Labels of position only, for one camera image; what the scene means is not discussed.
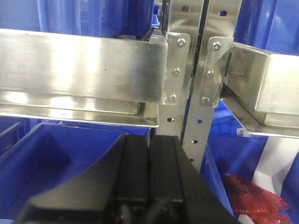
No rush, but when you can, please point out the blue bin lower right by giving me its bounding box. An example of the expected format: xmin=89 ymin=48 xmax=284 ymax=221
xmin=200 ymin=102 xmax=299 ymax=224

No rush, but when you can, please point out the steel shelf beam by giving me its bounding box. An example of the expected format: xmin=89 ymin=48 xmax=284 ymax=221
xmin=0 ymin=29 xmax=168 ymax=127
xmin=221 ymin=42 xmax=299 ymax=138

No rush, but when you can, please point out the right steel shelf upright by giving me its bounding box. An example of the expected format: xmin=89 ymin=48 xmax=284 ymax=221
xmin=183 ymin=0 xmax=242 ymax=171

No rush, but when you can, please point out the right steel shelf beam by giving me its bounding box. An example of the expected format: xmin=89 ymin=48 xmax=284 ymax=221
xmin=221 ymin=42 xmax=299 ymax=138

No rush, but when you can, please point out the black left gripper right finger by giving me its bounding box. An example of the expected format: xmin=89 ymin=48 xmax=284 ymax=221
xmin=149 ymin=135 xmax=237 ymax=224

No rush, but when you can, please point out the blue bin upper left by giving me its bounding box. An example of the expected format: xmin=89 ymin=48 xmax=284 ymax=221
xmin=0 ymin=0 xmax=154 ymax=37

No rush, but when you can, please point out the blue bin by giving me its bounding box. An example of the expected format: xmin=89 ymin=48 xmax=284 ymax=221
xmin=0 ymin=0 xmax=154 ymax=37
xmin=235 ymin=0 xmax=299 ymax=56
xmin=200 ymin=102 xmax=299 ymax=224
xmin=0 ymin=123 xmax=150 ymax=224

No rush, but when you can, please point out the red plastic bag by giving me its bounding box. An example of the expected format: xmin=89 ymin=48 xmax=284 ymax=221
xmin=222 ymin=174 xmax=290 ymax=224

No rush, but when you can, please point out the left steel shelf beam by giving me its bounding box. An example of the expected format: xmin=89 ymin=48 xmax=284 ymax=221
xmin=0 ymin=29 xmax=168 ymax=127

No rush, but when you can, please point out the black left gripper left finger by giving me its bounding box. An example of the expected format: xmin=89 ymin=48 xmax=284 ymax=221
xmin=15 ymin=135 xmax=149 ymax=224

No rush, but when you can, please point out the blue bin lower left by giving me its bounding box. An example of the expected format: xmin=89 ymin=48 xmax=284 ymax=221
xmin=0 ymin=123 xmax=150 ymax=224

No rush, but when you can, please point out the blue bin upper right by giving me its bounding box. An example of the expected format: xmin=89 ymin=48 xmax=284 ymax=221
xmin=235 ymin=0 xmax=299 ymax=56

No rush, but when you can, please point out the left steel shelf upright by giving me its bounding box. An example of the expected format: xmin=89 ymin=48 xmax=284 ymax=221
xmin=156 ymin=0 xmax=204 ymax=136

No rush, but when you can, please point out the steel shelf upright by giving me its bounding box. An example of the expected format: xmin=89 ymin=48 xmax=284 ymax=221
xmin=183 ymin=0 xmax=242 ymax=171
xmin=156 ymin=0 xmax=204 ymax=136

